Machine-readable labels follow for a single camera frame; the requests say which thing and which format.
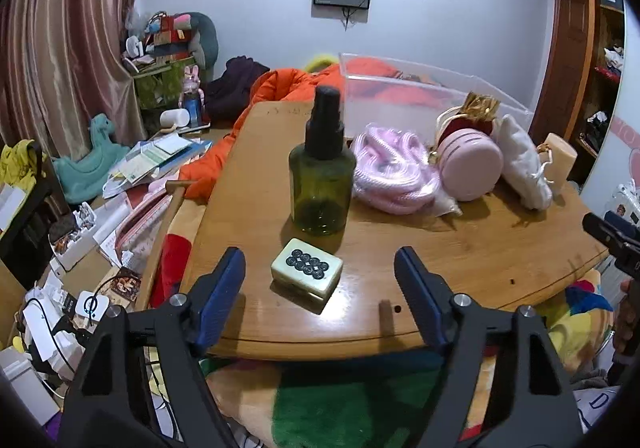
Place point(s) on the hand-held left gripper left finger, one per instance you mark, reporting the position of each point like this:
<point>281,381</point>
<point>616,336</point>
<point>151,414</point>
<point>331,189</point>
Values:
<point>220,298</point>

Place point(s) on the wooden shelf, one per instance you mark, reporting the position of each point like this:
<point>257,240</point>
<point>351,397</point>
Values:
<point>605,77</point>

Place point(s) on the person's right hand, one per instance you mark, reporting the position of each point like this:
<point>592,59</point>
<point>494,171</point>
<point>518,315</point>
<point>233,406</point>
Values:
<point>627,323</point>

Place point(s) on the red velvet pouch gold trim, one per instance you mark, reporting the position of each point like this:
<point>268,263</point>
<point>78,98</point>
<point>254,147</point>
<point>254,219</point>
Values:
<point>462,125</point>

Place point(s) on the striped brown curtain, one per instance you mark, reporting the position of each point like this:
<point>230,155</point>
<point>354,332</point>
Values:
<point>60,27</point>

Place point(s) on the green storage box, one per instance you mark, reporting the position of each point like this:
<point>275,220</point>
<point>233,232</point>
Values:
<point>160,85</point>

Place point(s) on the dark purple clothing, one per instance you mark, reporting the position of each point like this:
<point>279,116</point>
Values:
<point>235,82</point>

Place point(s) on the wooden door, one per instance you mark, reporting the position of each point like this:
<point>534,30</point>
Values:
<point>565,62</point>

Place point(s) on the green spray bottle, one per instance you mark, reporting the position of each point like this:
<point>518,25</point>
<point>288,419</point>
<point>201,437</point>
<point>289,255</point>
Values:
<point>320,177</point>

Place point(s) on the silver suitcase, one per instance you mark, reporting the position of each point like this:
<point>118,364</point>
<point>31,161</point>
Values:
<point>625,200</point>

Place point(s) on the grey cushion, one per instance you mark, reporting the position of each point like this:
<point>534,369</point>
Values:
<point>207,37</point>

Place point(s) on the pink round jar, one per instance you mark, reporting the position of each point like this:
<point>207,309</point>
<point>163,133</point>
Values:
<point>470,167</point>

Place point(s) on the clear plastic box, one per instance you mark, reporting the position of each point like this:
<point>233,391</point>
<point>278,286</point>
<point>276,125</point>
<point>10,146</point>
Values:
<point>380,97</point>

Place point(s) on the pile of papers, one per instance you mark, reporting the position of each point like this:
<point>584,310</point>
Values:
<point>155,157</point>

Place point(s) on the white cup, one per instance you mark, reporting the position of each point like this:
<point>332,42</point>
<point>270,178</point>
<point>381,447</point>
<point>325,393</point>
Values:
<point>174,118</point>

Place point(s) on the orange jacket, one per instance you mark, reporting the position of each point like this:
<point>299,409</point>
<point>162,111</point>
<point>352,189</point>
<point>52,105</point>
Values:
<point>280,82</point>

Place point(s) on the yellow cloth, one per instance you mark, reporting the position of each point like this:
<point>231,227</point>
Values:
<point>20,162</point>

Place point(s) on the printed blanket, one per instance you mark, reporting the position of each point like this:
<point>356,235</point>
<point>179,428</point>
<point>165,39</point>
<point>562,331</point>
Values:
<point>350,398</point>

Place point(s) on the yellow plush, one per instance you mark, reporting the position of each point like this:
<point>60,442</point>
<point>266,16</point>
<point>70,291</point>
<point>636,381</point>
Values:
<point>320,62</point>

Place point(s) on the teal plush horse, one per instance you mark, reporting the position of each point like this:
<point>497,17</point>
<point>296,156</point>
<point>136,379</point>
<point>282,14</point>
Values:
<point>85,162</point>

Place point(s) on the red patchwork bag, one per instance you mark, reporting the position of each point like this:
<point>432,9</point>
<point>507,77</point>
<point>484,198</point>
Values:
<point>172,27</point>

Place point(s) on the beige cylinder container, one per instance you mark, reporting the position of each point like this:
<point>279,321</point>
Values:
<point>560,157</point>

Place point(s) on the pink bunny bottle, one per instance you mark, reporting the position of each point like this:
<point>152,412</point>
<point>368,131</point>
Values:
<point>191,97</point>

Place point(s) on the mahjong tile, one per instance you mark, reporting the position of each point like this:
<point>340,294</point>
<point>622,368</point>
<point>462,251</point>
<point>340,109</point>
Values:
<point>305,265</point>

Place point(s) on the white wardrobe door pink print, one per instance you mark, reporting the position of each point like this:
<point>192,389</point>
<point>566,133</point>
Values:
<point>620,152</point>

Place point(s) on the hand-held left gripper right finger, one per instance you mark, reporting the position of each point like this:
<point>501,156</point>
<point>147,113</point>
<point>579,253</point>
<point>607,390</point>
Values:
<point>420,298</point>

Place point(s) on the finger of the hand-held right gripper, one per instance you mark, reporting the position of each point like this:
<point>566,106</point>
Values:
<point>612,235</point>

